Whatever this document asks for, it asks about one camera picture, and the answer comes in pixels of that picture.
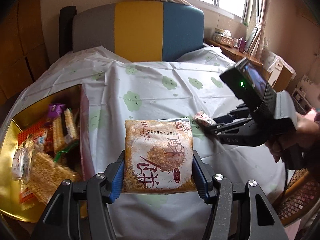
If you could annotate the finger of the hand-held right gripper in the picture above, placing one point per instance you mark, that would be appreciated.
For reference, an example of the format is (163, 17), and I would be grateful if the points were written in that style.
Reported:
(232, 116)
(225, 128)

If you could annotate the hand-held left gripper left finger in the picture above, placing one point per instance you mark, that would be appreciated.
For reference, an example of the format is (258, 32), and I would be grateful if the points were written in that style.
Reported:
(117, 180)

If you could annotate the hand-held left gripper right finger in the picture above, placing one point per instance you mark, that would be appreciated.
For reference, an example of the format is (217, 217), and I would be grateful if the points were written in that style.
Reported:
(201, 182)

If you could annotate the pink white snack packet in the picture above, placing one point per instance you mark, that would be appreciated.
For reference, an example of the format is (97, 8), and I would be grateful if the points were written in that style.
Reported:
(202, 118)

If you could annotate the sesame cake packet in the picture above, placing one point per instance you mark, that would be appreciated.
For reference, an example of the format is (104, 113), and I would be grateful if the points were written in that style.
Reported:
(157, 155)

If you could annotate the clear crispy rice cracker packet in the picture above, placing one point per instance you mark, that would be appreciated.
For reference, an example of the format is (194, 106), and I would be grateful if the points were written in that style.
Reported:
(50, 177)

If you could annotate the purple candy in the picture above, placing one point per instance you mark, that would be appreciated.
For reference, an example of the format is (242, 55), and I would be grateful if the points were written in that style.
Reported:
(55, 111)

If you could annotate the large orange snack bag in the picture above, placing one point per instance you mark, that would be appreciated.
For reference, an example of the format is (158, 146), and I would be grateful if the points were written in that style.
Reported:
(30, 132)

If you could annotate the maroon box with gold interior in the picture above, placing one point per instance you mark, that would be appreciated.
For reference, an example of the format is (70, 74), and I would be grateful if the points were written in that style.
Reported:
(10, 140)

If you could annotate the person's right hand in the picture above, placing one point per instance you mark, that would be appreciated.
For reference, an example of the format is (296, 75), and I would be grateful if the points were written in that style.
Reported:
(307, 130)

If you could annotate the white floral cloth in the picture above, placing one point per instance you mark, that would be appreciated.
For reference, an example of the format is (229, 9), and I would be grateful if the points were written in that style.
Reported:
(272, 57)

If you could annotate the wooden desk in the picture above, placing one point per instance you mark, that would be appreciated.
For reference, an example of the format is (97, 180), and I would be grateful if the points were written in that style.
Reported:
(232, 51)

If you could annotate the white storage shelf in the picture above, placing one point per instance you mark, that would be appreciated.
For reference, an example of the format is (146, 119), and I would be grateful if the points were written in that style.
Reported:
(302, 92)

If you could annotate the hanging floral curtain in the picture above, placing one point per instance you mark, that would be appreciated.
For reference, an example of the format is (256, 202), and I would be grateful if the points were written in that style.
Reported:
(260, 37)

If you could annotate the tissue box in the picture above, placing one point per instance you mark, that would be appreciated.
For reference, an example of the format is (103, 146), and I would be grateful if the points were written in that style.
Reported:
(226, 40)

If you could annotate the pink fleece clothing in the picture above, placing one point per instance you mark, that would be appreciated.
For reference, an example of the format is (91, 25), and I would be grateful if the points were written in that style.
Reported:
(313, 112)

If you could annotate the rattan chair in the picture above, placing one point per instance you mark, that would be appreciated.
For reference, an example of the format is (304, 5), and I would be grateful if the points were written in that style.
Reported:
(297, 197)

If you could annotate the wooden wardrobe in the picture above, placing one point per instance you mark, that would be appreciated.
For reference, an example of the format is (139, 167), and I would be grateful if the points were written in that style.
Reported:
(25, 42)

